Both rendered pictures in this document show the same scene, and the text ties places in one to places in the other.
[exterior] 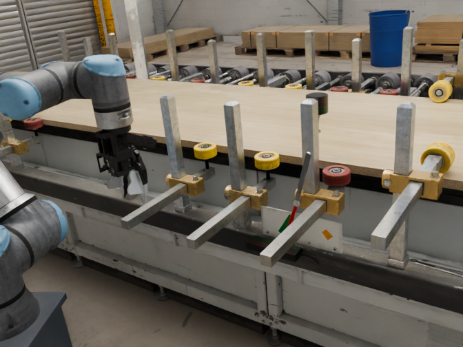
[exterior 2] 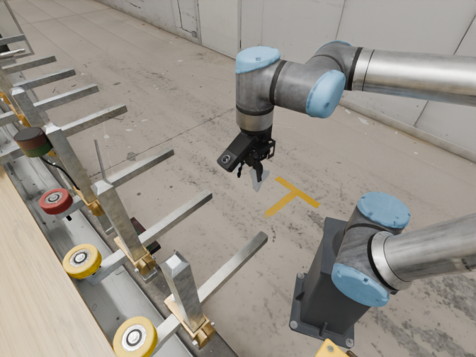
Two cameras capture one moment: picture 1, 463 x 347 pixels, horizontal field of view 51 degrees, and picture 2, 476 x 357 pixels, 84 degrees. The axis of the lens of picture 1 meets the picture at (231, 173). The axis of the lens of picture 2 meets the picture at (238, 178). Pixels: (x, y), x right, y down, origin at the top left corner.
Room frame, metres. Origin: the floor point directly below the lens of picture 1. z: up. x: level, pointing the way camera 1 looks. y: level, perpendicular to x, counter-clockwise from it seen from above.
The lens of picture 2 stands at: (1.72, 0.31, 1.51)
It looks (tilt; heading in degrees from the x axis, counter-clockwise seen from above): 45 degrees down; 188
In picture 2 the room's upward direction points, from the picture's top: straight up
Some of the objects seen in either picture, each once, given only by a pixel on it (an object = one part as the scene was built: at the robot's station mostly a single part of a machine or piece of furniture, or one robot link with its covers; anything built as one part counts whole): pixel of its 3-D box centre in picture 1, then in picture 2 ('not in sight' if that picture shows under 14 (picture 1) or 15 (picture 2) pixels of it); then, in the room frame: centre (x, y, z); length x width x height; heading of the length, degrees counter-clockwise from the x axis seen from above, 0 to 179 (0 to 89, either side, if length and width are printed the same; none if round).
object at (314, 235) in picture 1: (299, 228); not in sight; (1.23, -0.18, 0.75); 0.26 x 0.01 x 0.10; 54
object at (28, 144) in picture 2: (316, 99); (30, 137); (1.27, -0.25, 1.13); 0.06 x 0.06 x 0.02
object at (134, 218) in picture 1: (172, 195); (211, 287); (1.44, 0.20, 0.80); 0.44 x 0.03 x 0.04; 144
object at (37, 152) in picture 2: (317, 108); (36, 146); (1.27, -0.25, 1.10); 0.06 x 0.06 x 0.02
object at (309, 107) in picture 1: (311, 182); (88, 191); (1.24, -0.22, 0.90); 0.04 x 0.04 x 0.48; 54
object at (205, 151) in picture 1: (206, 160); (140, 343); (1.60, 0.08, 0.85); 0.08 x 0.08 x 0.11
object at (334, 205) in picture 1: (319, 199); (91, 199); (1.23, -0.24, 0.85); 0.14 x 0.06 x 0.05; 54
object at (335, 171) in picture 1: (336, 186); (61, 208); (1.28, -0.30, 0.85); 0.08 x 0.08 x 0.11
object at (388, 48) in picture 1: (389, 37); not in sight; (6.80, -2.35, 0.36); 0.59 x 0.57 x 0.73; 141
